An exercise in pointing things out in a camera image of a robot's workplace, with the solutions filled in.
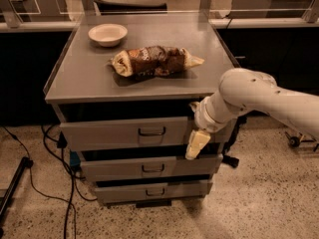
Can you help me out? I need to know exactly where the grey middle drawer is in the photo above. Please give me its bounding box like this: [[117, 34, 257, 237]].
[[81, 154, 222, 182]]

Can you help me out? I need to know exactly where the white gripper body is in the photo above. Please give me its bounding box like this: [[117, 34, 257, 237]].
[[189, 95, 233, 133]]

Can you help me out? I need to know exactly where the grey drawer cabinet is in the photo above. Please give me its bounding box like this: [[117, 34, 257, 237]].
[[43, 13, 251, 209]]

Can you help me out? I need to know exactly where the black stand leg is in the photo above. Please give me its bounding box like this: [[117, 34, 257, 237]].
[[0, 157, 33, 239]]

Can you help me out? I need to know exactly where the grey top drawer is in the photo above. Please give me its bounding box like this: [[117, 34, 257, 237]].
[[61, 117, 196, 151]]

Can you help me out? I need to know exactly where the grey drawer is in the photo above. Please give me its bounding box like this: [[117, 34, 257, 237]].
[[81, 154, 222, 182], [95, 179, 212, 204], [61, 117, 196, 151]]

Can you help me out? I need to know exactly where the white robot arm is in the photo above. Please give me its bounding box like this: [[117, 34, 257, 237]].
[[185, 68, 319, 160]]

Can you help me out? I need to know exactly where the clear acrylic barrier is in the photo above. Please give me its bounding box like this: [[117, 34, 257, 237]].
[[0, 0, 319, 30]]

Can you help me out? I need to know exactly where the brown snack bag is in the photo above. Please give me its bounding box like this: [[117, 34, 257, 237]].
[[110, 46, 204, 77]]

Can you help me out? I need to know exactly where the grey bottom drawer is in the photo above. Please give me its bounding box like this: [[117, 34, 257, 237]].
[[95, 179, 212, 204]]

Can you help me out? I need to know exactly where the grey background cabinet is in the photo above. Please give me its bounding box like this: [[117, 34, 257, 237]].
[[228, 0, 313, 19], [9, 0, 70, 22]]

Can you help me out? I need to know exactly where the grey background cabinet right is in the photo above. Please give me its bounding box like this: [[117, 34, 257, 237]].
[[228, 0, 313, 19]]

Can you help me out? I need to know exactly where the grey background cabinet left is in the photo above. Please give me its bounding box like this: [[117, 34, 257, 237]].
[[9, 0, 70, 22]]

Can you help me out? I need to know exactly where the wheeled cart base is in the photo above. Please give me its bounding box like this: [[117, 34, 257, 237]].
[[285, 132, 319, 151]]

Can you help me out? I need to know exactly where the black floor cable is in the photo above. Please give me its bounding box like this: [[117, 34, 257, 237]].
[[0, 122, 98, 239]]

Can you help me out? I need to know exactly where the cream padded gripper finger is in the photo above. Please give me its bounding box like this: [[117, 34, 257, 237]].
[[185, 129, 210, 160]]

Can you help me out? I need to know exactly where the white bowl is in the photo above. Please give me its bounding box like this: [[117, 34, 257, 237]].
[[88, 24, 128, 47]]

